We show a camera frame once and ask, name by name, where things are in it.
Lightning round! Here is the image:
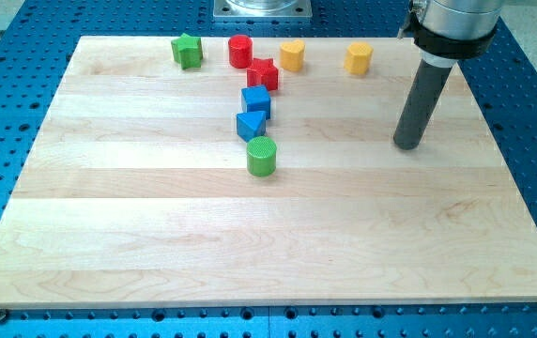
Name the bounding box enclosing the green star block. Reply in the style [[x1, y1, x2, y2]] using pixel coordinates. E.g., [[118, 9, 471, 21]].
[[171, 33, 203, 69]]

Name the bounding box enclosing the blue cube block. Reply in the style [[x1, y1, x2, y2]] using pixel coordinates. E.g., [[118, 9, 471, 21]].
[[241, 84, 271, 120]]

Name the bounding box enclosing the red cylinder block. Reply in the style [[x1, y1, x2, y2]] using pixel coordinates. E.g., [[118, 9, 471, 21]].
[[227, 35, 253, 69]]

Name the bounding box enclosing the yellow hexagon block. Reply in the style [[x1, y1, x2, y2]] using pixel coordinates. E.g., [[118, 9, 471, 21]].
[[344, 41, 374, 75]]

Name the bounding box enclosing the blue triangle block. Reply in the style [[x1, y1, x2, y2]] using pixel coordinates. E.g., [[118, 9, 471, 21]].
[[236, 111, 267, 142]]

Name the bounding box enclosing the light wooden board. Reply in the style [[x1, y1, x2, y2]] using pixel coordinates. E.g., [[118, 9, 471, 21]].
[[0, 36, 537, 309]]

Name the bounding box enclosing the green cylinder block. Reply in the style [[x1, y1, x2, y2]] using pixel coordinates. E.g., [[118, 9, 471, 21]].
[[246, 136, 277, 177]]

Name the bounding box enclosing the red star block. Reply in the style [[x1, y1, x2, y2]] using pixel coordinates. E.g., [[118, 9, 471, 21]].
[[246, 58, 279, 91]]

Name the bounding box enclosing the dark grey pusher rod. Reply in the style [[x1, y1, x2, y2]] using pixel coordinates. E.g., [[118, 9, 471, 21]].
[[393, 60, 452, 150]]

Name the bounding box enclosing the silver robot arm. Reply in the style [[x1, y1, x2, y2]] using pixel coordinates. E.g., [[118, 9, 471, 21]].
[[397, 0, 503, 69]]

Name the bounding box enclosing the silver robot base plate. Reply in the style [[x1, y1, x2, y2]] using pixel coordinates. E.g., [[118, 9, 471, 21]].
[[213, 0, 313, 20]]

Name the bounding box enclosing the yellow heart block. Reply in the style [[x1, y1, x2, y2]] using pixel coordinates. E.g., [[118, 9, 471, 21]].
[[280, 39, 305, 72]]

